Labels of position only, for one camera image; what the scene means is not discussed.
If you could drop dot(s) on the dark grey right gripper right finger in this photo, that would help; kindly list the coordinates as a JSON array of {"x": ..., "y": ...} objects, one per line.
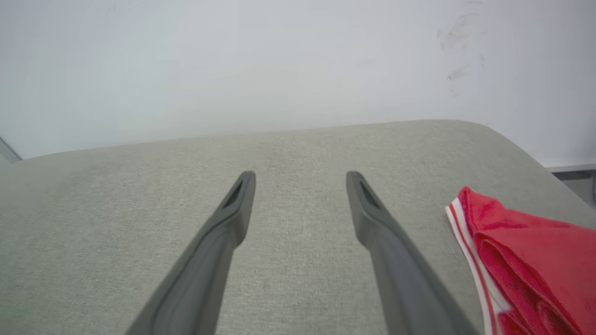
[{"x": 400, "y": 270}]

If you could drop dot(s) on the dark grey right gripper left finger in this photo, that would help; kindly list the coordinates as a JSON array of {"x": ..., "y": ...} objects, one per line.
[{"x": 205, "y": 270}]

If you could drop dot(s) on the red basketball jersey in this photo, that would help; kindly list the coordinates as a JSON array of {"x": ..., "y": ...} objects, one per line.
[{"x": 535, "y": 270}]

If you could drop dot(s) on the grey baseboard strip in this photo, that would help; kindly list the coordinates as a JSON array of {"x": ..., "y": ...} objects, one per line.
[{"x": 575, "y": 177}]

